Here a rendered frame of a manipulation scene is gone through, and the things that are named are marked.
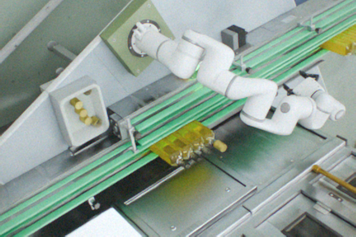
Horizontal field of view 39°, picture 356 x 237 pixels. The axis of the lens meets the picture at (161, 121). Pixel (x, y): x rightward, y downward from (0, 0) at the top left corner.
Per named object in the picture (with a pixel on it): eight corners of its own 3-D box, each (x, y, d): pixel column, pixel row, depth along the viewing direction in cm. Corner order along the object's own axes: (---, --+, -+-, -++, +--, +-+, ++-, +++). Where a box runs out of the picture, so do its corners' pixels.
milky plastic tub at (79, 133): (63, 139, 205) (74, 148, 199) (48, 93, 192) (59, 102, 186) (99, 119, 212) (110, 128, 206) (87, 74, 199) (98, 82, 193)
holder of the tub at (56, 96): (66, 148, 208) (75, 157, 203) (48, 93, 192) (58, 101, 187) (101, 129, 216) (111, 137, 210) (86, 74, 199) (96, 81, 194)
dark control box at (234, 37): (221, 45, 239) (234, 51, 234) (220, 30, 235) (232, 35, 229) (234, 39, 243) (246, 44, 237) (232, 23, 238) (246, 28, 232)
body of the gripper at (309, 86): (311, 112, 211) (294, 98, 219) (330, 96, 212) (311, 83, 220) (307, 101, 206) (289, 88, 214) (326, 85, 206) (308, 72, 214)
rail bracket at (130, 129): (122, 145, 208) (140, 159, 199) (114, 112, 198) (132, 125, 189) (128, 142, 209) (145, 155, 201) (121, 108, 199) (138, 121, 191)
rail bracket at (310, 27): (295, 27, 247) (317, 35, 238) (295, 13, 243) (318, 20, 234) (300, 24, 249) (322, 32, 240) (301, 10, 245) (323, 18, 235)
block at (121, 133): (112, 134, 212) (121, 142, 207) (107, 116, 206) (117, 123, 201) (119, 130, 213) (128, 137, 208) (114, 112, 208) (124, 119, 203)
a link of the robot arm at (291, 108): (280, 82, 191) (264, 117, 196) (250, 80, 175) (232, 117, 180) (316, 103, 181) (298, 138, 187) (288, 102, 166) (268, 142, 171)
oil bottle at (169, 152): (144, 145, 217) (175, 169, 202) (142, 135, 213) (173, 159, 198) (154, 139, 219) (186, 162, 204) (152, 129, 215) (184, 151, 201)
